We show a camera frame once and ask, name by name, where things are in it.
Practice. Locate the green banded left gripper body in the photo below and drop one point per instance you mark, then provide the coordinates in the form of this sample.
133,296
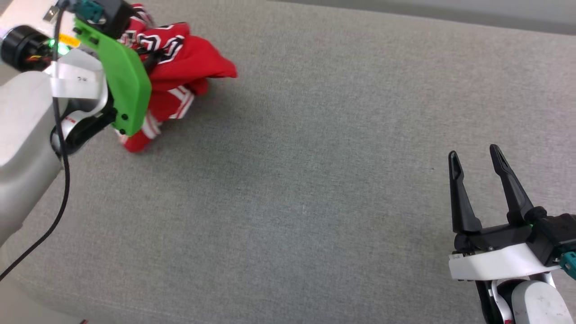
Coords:
126,85

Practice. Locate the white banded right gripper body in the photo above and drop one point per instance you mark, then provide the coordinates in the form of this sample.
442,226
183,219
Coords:
495,261

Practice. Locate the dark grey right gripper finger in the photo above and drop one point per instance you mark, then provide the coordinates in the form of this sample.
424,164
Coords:
461,202
513,193

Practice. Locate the red Bulls basketball jersey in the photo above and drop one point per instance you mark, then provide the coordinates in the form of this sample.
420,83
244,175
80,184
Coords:
198,63

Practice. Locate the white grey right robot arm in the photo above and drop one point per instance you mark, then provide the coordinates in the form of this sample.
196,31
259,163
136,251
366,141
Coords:
535,301

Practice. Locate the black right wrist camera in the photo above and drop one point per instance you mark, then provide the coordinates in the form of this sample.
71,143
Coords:
558,231

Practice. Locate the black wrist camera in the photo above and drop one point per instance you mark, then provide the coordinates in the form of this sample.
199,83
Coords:
114,15
558,231

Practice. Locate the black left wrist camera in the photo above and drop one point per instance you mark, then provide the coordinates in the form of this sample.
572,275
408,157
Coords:
114,15

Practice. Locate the teal right camera connector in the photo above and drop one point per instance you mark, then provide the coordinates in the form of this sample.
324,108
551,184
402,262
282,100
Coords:
569,262

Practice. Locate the teal camera connector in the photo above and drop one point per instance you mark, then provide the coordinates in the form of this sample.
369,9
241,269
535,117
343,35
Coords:
569,262
90,10

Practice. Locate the teal left camera connector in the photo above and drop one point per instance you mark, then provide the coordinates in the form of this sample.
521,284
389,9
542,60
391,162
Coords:
90,10

